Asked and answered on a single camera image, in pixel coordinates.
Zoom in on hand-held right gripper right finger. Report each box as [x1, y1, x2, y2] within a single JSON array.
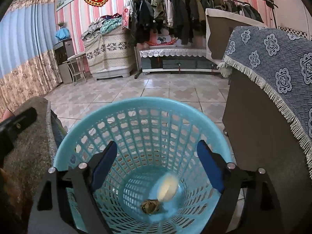
[[197, 140, 289, 234]]

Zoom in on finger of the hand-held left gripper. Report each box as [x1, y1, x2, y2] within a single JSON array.
[[0, 107, 38, 158]]

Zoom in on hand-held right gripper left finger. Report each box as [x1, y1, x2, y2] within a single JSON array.
[[28, 141, 118, 234]]

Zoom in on white paper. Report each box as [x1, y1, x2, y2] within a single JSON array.
[[156, 173, 179, 202]]

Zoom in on turquoise plastic mesh basket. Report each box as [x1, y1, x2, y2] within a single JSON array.
[[53, 97, 235, 234]]

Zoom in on brown paper ball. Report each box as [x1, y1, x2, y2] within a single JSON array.
[[141, 199, 160, 215]]

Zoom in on brown fuzzy carpet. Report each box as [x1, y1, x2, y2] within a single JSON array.
[[0, 97, 64, 234]]

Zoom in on grey water dispenser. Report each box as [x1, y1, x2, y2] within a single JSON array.
[[54, 38, 76, 84]]

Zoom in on blue and floral curtain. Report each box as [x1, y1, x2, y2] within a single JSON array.
[[0, 0, 62, 117]]

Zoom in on small metal side table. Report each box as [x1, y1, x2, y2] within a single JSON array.
[[63, 52, 88, 86]]

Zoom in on blue wrapped potted plant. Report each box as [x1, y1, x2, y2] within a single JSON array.
[[55, 22, 70, 41]]

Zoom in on low glass cabinet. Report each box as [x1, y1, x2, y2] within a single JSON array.
[[139, 49, 220, 75]]

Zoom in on metal clothes rack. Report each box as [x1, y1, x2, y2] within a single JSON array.
[[128, 0, 264, 80]]

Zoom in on cream patterned cover cloth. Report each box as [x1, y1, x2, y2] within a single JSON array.
[[83, 28, 135, 73]]

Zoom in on white lace cloth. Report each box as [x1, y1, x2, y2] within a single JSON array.
[[139, 48, 207, 58]]

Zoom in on blue patterned fringed cloth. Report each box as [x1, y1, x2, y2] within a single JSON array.
[[217, 26, 312, 176]]

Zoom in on pile of folded clothes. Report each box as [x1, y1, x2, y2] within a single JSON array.
[[82, 15, 122, 39]]

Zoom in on white printed box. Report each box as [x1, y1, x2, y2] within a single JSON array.
[[149, 35, 182, 47]]

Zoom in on pink hanging bag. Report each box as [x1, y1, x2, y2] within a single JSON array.
[[121, 5, 131, 30]]

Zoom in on row of hanging clothes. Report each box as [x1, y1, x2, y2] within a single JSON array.
[[127, 0, 264, 47]]

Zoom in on black coat stand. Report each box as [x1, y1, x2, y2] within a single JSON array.
[[260, 0, 279, 28]]

